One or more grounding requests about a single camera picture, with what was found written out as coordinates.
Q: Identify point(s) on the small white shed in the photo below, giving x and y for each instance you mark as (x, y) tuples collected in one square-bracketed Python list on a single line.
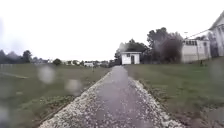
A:
[(130, 58)]

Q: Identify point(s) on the distant low buildings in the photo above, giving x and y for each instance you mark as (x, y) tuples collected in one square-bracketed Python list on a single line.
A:
[(87, 63)]

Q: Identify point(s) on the grey gravel path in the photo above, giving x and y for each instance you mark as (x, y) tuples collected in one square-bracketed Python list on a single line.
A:
[(116, 100)]

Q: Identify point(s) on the group of dark trees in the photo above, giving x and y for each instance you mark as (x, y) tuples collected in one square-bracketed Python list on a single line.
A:
[(160, 46)]

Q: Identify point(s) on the grass slope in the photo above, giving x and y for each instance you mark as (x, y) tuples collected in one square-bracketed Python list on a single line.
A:
[(180, 83)]

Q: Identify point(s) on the pale long building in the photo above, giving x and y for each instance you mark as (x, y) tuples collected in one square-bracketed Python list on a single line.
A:
[(195, 50)]

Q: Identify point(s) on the distant tree line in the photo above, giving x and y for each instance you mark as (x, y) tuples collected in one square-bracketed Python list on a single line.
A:
[(20, 57)]

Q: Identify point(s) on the grass field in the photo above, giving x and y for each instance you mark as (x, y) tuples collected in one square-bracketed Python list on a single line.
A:
[(23, 93)]

